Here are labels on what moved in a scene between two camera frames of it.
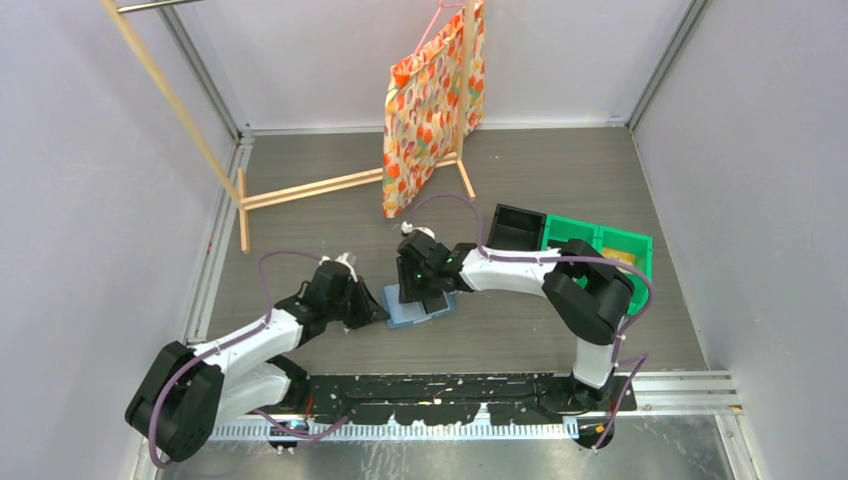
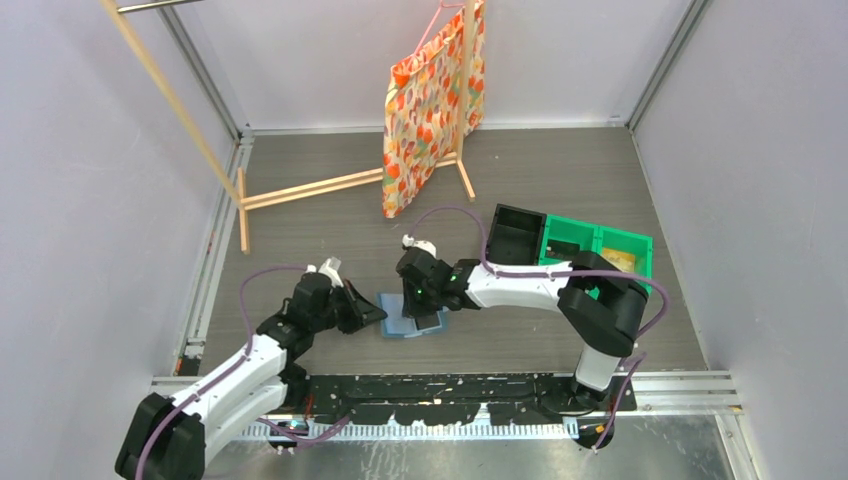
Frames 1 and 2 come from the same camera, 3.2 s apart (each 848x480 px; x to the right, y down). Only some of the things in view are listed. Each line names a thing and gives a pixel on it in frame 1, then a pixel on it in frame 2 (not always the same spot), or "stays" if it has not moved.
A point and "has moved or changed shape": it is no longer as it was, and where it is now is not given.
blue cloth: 412,314 has moved or changed shape
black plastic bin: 516,229 stays
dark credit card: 436,304 has moved or changed shape
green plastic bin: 558,232 stays
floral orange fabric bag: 421,111 stays
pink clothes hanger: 433,21 stays
